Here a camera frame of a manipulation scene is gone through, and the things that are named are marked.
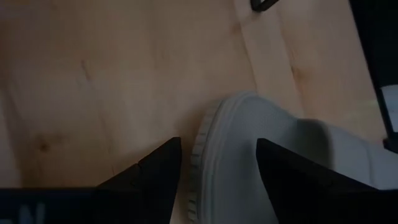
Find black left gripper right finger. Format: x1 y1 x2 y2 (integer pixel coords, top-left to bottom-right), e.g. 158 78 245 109
256 138 379 224

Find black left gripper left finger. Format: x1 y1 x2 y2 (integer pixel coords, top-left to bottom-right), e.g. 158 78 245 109
96 136 183 224

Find wooden shelf with black frame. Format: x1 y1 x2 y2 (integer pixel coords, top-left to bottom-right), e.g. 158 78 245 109
250 0 398 154

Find grey rubber slide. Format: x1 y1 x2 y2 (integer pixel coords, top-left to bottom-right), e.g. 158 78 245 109
187 91 398 224

